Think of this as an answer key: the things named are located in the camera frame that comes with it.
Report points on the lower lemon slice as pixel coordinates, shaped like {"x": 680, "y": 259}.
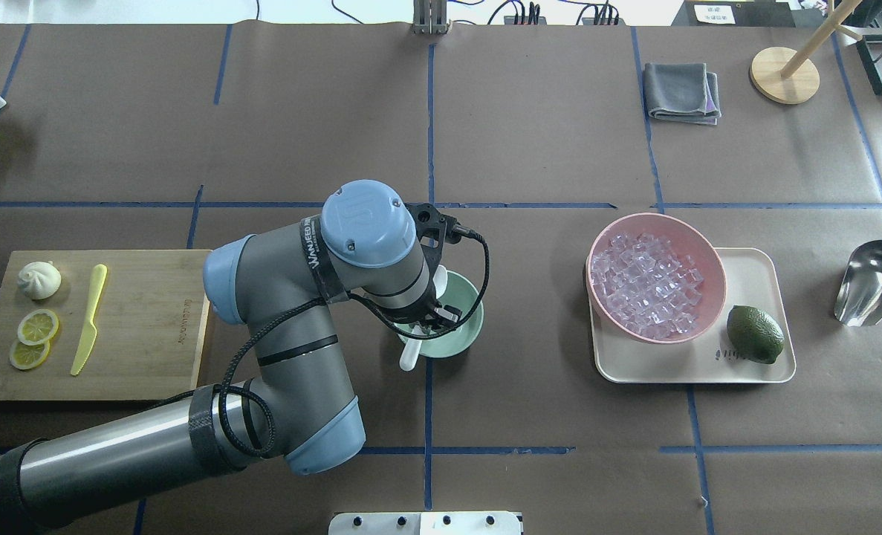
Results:
{"x": 27, "y": 357}

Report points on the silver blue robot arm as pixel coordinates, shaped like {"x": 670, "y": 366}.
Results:
{"x": 286, "y": 393}

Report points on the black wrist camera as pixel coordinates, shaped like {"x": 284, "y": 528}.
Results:
{"x": 438, "y": 227}

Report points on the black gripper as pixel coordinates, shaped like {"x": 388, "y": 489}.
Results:
{"x": 440, "y": 315}

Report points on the green lime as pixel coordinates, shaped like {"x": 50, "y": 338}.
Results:
{"x": 754, "y": 334}

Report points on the aluminium frame post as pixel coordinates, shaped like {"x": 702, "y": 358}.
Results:
{"x": 430, "y": 17}

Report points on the upper lemon slice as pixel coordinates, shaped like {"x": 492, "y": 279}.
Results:
{"x": 38, "y": 327}

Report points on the white steamed bun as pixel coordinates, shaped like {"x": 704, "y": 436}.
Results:
{"x": 39, "y": 280}

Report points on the folded grey cloth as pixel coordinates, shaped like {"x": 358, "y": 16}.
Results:
{"x": 686, "y": 93}

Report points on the lemon slice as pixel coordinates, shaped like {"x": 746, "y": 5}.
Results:
{"x": 27, "y": 357}
{"x": 38, "y": 327}

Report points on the pink bowl of ice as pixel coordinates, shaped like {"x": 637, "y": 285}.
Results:
{"x": 655, "y": 279}

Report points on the yellow plastic knife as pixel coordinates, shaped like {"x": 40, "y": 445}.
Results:
{"x": 89, "y": 332}

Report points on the bamboo cutting board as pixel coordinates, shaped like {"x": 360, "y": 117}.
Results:
{"x": 151, "y": 323}

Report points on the steel ice scoop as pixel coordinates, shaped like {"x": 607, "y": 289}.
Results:
{"x": 859, "y": 298}

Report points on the small green bowl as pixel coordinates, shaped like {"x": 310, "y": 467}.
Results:
{"x": 443, "y": 347}

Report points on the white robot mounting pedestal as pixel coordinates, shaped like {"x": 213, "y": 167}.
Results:
{"x": 428, "y": 522}

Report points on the white plastic spoon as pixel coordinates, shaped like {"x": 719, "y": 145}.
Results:
{"x": 412, "y": 346}

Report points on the wooden stand with round base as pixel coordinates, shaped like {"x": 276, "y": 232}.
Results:
{"x": 788, "y": 76}

